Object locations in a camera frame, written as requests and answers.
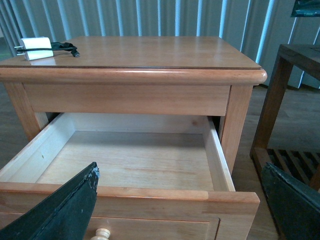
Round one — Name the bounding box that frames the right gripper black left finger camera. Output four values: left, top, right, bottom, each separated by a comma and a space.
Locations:
0, 162, 100, 240

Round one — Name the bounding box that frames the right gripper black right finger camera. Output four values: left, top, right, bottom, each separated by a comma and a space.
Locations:
261, 163, 320, 240

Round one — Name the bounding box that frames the wooden drawer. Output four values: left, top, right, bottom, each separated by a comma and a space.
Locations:
0, 113, 260, 240

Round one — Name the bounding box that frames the black charger cable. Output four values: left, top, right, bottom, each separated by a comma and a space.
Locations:
16, 41, 81, 58

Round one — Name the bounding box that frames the white charger adapter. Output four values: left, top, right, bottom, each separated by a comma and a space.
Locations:
14, 36, 54, 61

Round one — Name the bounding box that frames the round wooden drawer knob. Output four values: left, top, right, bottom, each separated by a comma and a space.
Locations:
90, 228, 111, 240

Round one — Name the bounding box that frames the dark wooden side table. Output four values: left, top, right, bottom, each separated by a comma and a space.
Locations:
249, 43, 320, 191

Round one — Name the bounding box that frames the light wooden nightstand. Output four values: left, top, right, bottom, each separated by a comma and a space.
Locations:
0, 36, 267, 170

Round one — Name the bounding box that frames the dark poster on wall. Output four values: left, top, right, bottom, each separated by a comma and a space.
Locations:
291, 0, 320, 17

